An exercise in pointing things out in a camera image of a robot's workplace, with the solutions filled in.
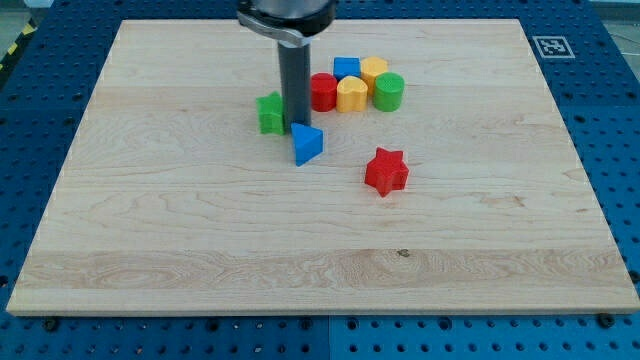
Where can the wooden board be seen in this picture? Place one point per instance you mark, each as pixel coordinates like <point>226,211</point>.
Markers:
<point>170,202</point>

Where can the red cylinder block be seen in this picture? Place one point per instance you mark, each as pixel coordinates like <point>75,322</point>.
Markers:
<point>323,92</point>

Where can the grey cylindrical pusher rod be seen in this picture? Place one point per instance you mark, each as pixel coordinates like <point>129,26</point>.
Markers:
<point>295,78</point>

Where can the blue triangle block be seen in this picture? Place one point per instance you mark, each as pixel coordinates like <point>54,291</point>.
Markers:
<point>308,142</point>

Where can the blue cube block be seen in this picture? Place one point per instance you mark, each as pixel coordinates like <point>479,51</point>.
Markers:
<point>346,66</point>

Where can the white fiducial marker tag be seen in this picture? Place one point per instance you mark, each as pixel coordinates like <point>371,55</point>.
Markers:
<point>553,47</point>

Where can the yellow hexagon block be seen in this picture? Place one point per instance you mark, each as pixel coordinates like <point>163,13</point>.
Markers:
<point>370,69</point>

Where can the green star block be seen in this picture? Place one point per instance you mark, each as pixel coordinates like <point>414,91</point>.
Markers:
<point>270,114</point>

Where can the green cylinder block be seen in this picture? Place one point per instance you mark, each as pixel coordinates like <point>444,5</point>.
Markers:
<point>388,92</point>

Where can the yellow heart block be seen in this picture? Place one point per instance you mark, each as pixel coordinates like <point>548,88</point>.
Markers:
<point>352,95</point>

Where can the red star block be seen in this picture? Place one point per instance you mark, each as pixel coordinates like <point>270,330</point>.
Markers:
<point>387,171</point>

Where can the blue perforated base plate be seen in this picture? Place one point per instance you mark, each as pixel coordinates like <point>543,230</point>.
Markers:
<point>45,95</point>

